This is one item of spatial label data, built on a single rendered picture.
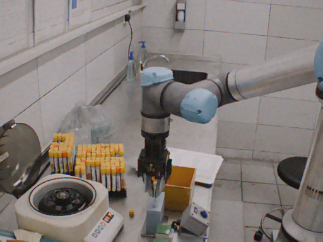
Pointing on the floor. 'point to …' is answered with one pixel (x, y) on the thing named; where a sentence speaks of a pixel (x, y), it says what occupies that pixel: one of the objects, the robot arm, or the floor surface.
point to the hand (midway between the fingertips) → (154, 191)
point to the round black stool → (294, 171)
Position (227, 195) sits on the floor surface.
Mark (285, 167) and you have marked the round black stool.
